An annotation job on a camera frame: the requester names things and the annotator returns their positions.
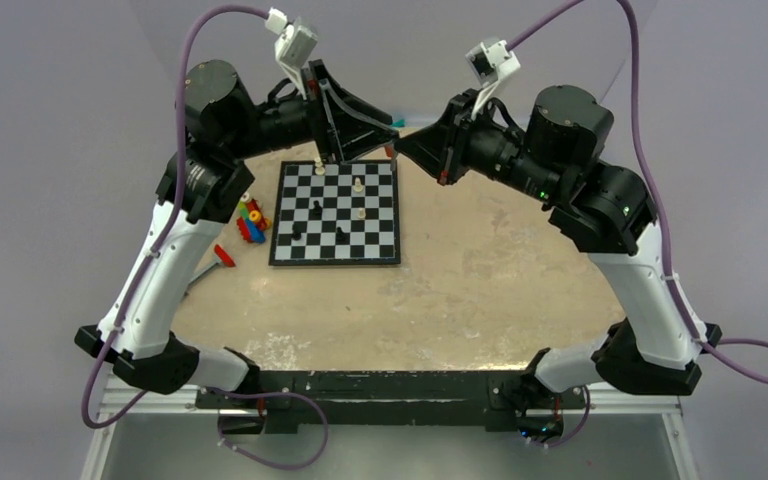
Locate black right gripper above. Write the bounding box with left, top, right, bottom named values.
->
left=395, top=88, right=563, bottom=206

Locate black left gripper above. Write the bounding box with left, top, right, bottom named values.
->
left=223, top=59, right=398, bottom=164

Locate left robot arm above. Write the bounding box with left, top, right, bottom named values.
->
left=75, top=60, right=397, bottom=409

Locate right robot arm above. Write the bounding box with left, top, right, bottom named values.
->
left=395, top=85, right=721, bottom=407

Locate black white chessboard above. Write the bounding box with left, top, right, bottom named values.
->
left=268, top=160, right=402, bottom=267

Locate colourful toy block pile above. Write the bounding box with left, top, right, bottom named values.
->
left=237, top=192, right=272, bottom=244

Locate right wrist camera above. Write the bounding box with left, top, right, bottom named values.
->
left=465, top=37, right=521, bottom=120

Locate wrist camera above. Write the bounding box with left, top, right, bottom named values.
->
left=275, top=17, right=319, bottom=69
left=465, top=37, right=521, bottom=120

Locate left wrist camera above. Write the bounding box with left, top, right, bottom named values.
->
left=275, top=17, right=319, bottom=69

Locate red handled tool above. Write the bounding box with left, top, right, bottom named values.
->
left=183, top=244, right=236, bottom=298

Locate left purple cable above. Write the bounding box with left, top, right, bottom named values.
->
left=81, top=5, right=273, bottom=431

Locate purple cable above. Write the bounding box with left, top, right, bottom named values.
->
left=81, top=5, right=273, bottom=431
left=506, top=0, right=768, bottom=388

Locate black table front rail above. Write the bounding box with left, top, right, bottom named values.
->
left=195, top=370, right=586, bottom=434

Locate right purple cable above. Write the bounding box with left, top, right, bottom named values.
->
left=506, top=0, right=768, bottom=388

